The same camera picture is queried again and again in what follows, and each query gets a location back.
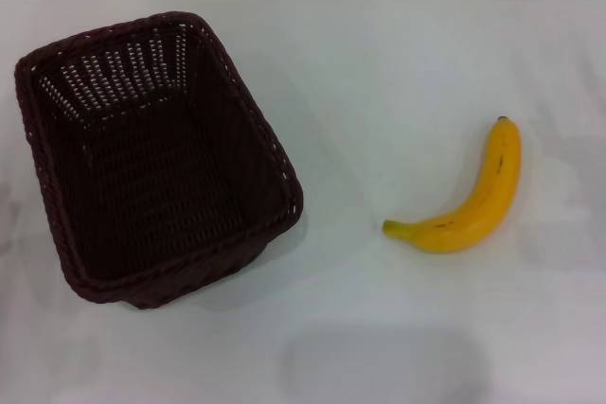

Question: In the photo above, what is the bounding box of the dark brown woven basket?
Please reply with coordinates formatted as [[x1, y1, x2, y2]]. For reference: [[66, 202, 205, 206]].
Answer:
[[13, 9, 305, 311]]

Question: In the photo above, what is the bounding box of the yellow banana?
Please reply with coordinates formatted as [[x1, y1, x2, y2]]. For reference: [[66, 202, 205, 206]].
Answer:
[[382, 115, 523, 255]]

